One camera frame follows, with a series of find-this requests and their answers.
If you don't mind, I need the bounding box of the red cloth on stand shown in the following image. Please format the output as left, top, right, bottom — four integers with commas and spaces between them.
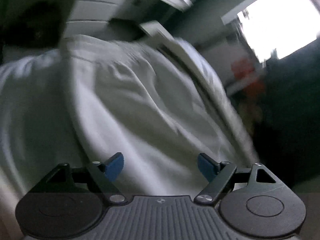
227, 57, 265, 100

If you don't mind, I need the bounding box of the window with dark frame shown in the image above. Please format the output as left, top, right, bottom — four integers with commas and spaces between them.
221, 0, 319, 63

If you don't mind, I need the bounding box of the white zip-up jacket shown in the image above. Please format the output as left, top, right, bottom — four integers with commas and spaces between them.
1, 35, 259, 239

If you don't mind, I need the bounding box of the white dressing table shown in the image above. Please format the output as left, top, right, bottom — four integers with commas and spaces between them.
63, 0, 195, 41

